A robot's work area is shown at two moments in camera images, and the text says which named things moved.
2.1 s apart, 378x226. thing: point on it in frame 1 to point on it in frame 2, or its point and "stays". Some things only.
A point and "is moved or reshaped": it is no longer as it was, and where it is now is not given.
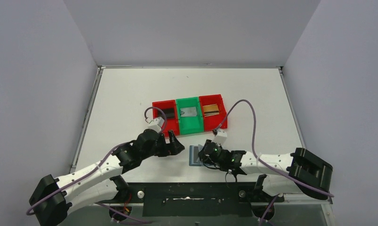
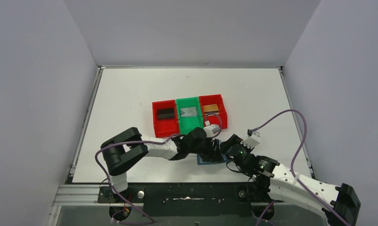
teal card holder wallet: x=194 y=159 is moved or reshaped
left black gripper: x=165 y=144 to x=213 y=149
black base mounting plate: x=197 y=199 stays
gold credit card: x=211 y=110 stays
